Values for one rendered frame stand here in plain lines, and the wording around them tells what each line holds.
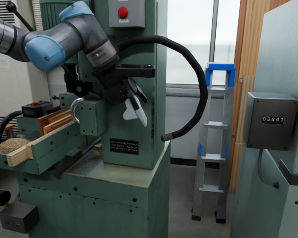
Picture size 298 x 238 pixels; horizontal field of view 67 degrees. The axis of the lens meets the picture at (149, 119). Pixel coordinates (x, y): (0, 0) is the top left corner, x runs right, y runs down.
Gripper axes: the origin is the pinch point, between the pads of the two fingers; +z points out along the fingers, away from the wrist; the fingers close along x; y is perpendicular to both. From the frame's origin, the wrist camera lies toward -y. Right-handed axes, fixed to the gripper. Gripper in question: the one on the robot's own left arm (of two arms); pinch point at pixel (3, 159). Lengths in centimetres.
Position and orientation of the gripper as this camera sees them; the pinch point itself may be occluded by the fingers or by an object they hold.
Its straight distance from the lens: 138.5
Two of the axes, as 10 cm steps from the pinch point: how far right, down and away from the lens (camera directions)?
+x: -2.7, 2.9, -9.2
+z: 8.3, 5.5, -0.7
